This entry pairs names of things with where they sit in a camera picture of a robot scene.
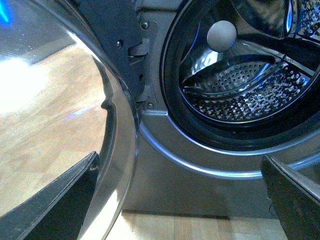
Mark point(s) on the washing machine round door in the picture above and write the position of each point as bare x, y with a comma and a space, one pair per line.
61, 99

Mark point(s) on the grey front-load washing machine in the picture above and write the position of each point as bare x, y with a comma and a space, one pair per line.
206, 119

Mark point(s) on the grey ball in drum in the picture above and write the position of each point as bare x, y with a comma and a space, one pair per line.
221, 36

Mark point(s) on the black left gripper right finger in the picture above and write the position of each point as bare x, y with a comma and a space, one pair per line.
295, 198

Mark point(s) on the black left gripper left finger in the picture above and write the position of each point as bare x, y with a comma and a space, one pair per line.
58, 210

